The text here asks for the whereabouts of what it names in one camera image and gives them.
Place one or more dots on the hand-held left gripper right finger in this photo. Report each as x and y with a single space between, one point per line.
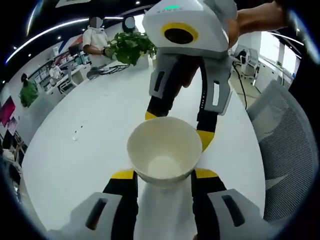
225 215

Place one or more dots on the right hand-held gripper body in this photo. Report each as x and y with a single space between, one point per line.
210 25

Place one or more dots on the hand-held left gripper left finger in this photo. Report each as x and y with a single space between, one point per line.
100 215

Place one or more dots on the white green-print paper cup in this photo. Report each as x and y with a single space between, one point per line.
155 140

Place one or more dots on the person's right hand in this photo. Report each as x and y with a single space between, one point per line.
241 23

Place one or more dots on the potted green plant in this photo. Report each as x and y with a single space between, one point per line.
130 47

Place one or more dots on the white office chair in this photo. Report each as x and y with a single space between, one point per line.
67 83
250 61

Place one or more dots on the white table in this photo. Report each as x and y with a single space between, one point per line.
87 150

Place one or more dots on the grey mesh office chair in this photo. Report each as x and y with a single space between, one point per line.
282 140

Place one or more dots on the small white scrap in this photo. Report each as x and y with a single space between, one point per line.
75 137

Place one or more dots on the white storage shelf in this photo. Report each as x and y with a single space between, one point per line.
82 60

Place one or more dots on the person's dark clothing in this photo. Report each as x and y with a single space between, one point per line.
303 70

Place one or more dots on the small black monitor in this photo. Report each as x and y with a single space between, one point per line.
74 50

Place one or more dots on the ceiling air vent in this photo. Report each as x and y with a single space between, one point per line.
72 2

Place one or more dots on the magenta wall screen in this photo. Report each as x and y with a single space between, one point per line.
7 111

